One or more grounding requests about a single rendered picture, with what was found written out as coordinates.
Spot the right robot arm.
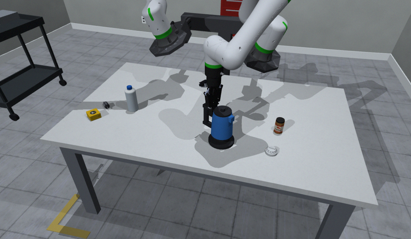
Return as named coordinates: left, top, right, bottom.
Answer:
left=142, top=0, right=179, bottom=48

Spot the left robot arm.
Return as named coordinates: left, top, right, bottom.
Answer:
left=203, top=0, right=291, bottom=78

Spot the grey bottle with blue cap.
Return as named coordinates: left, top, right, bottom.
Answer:
left=125, top=85, right=139, bottom=112

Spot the brown spice jar with black lid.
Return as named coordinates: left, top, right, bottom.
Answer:
left=274, top=117, right=285, bottom=134

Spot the white kitchen timer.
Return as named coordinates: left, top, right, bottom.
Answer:
left=265, top=146, right=278, bottom=156

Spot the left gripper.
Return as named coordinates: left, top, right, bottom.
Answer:
left=204, top=77, right=223, bottom=117

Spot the black round disc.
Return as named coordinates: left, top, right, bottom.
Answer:
left=208, top=134, right=234, bottom=150

